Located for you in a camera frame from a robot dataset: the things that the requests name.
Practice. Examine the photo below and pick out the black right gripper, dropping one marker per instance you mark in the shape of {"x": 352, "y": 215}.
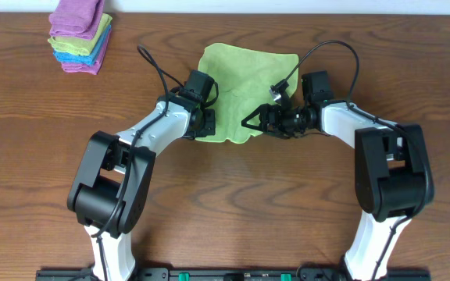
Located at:
{"x": 266, "y": 120}

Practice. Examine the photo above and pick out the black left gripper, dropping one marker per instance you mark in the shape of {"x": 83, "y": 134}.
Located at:
{"x": 209, "y": 122}

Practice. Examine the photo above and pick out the light green microfiber cloth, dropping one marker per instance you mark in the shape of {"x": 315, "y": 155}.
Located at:
{"x": 244, "y": 79}

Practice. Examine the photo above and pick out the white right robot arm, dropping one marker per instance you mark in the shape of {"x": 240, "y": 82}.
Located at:
{"x": 393, "y": 181}

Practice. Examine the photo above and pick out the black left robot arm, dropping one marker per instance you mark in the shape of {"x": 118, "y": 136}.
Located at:
{"x": 111, "y": 186}

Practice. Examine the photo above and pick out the folded purple bottom cloth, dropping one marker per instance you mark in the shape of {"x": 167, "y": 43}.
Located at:
{"x": 73, "y": 67}

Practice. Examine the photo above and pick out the folded blue cloth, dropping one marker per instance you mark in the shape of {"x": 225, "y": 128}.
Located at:
{"x": 96, "y": 55}

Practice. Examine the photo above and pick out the folded olive green cloth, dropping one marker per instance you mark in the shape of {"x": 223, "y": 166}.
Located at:
{"x": 78, "y": 46}

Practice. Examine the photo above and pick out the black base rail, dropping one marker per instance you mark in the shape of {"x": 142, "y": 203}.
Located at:
{"x": 163, "y": 274}

